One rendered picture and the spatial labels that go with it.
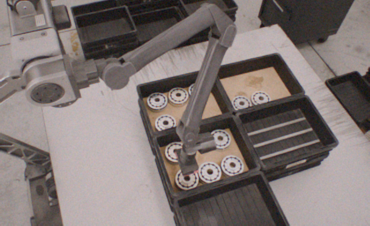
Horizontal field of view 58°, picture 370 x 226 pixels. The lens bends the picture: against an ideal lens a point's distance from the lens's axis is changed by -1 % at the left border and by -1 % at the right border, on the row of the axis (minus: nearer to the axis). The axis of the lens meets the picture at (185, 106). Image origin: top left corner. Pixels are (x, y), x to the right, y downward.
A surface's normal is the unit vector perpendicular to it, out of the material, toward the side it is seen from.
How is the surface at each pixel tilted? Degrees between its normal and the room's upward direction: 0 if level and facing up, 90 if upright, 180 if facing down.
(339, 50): 0
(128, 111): 0
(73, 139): 0
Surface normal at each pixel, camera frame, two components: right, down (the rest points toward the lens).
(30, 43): 0.04, -0.57
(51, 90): 0.36, 0.77
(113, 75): 0.33, 0.35
